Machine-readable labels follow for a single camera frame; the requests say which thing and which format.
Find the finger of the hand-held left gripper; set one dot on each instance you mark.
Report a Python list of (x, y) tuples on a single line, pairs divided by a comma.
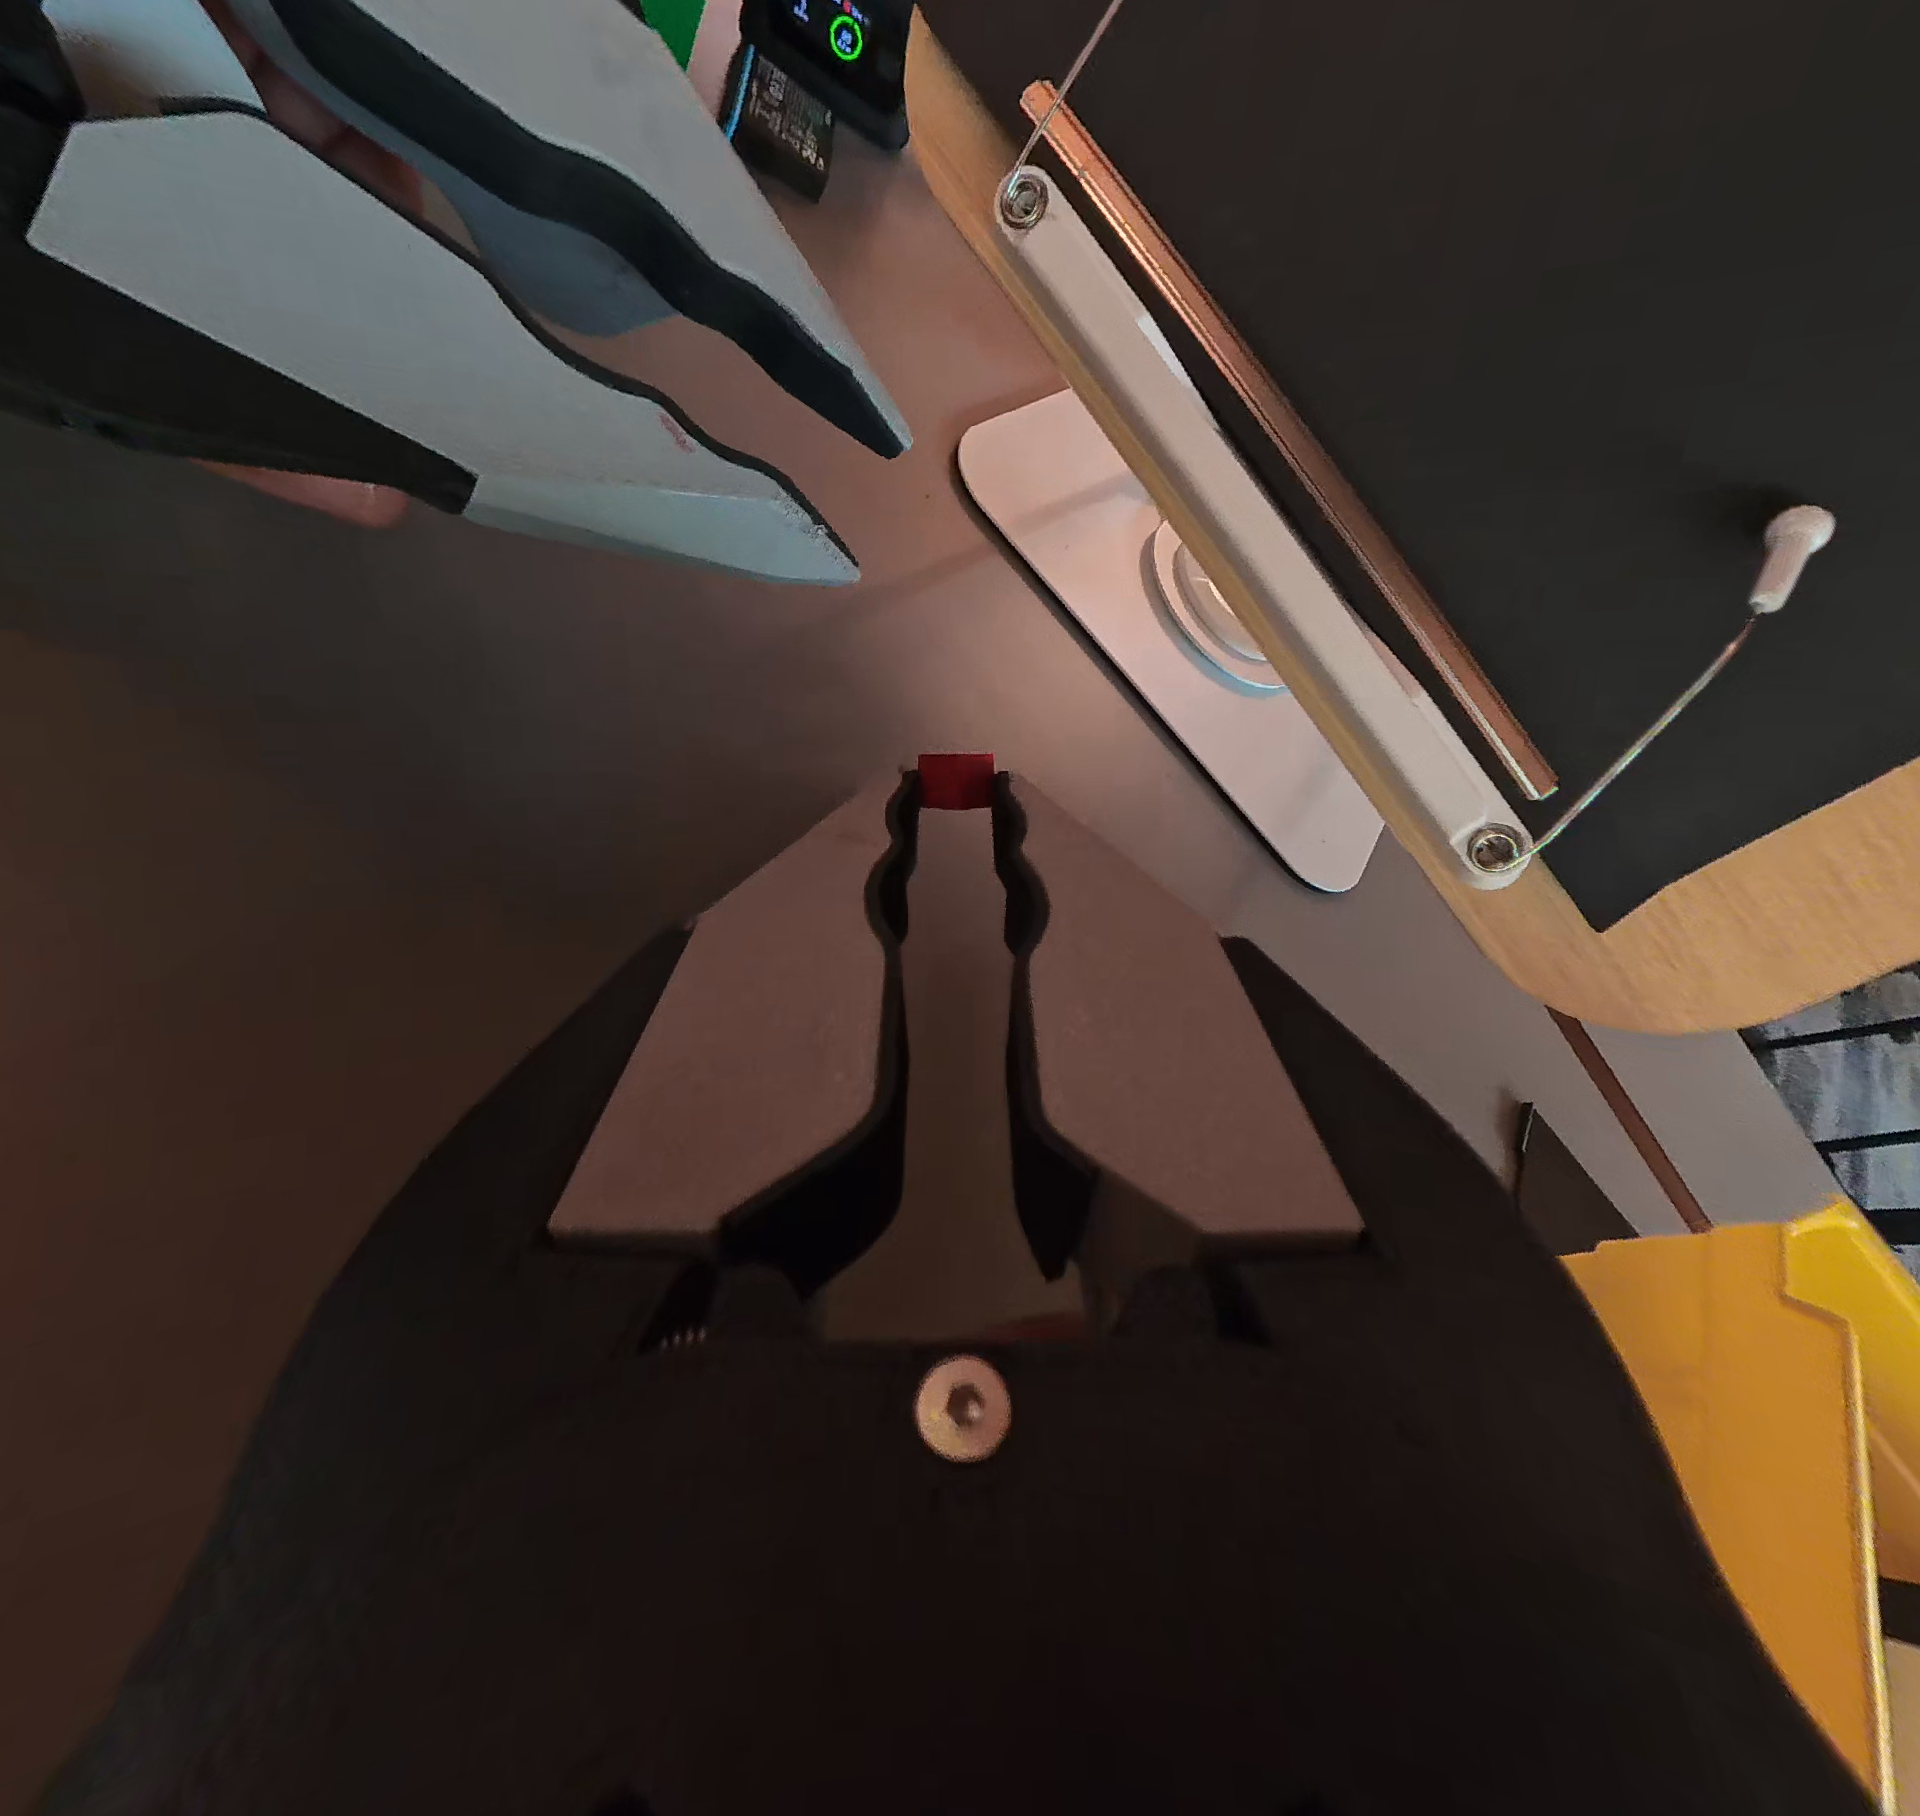
[(495, 11), (296, 271)]

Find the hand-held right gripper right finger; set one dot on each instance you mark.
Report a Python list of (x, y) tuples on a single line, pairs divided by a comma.
[(1186, 1083)]

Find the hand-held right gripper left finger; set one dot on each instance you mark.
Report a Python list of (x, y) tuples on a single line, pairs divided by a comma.
[(735, 1066)]

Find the small red block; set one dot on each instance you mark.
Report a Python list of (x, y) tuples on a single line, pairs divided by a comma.
[(955, 777)]

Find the person's left hand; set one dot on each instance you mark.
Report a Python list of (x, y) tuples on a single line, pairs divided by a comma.
[(355, 504)]

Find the black power bank with display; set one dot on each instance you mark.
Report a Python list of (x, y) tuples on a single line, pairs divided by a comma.
[(840, 32)]

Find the white round disc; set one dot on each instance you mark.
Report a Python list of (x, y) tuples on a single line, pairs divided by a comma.
[(1204, 616)]

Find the yellow plastic bin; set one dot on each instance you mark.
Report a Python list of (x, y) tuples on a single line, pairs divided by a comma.
[(1695, 1396)]

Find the copper strip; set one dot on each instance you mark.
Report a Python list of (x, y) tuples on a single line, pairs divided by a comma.
[(1295, 432)]

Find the black panel with wooden rim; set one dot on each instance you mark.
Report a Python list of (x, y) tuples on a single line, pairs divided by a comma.
[(1501, 197)]

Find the white metal bracket bar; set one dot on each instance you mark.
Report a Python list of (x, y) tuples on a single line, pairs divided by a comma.
[(1246, 526)]

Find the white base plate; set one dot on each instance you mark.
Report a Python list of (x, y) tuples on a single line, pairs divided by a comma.
[(1083, 512)]

